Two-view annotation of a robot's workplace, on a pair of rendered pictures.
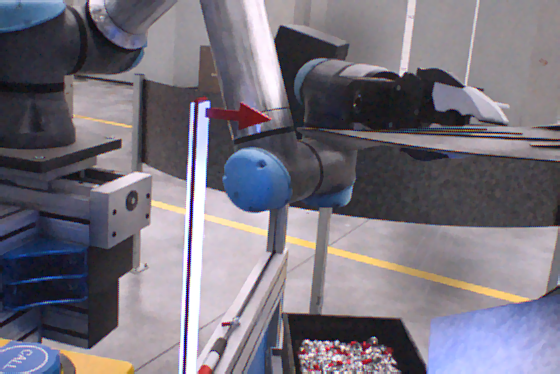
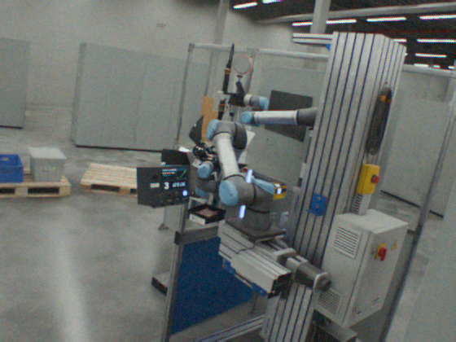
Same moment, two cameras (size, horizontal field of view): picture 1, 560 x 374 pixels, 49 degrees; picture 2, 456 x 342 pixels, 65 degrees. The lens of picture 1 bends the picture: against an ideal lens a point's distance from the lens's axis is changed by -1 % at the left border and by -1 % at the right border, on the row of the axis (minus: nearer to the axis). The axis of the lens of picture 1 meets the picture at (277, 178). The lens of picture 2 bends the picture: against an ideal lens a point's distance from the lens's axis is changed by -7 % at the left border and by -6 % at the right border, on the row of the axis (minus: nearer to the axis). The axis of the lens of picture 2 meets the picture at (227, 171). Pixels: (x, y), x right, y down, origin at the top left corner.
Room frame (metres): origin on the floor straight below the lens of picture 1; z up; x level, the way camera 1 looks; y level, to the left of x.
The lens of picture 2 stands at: (2.64, 1.22, 1.70)
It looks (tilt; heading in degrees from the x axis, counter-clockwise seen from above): 13 degrees down; 212
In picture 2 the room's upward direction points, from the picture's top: 10 degrees clockwise
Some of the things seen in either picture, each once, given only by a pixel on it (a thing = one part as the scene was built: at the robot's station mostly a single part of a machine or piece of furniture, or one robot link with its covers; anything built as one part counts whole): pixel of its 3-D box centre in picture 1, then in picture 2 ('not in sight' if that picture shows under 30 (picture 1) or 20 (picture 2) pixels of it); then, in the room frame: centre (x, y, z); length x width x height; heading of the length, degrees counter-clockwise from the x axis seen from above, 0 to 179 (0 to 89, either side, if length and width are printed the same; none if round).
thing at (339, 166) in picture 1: (321, 164); (204, 186); (0.81, -0.06, 1.08); 0.11 x 0.08 x 0.11; 145
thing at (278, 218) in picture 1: (280, 198); (182, 214); (1.05, -0.01, 0.96); 0.03 x 0.03 x 0.20; 80
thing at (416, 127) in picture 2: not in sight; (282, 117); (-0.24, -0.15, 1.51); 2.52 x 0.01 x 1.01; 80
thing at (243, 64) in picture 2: not in sight; (242, 64); (-0.18, -0.58, 1.88); 0.16 x 0.07 x 0.16; 115
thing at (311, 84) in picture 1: (334, 91); (204, 170); (0.83, -0.07, 1.18); 0.11 x 0.08 x 0.09; 27
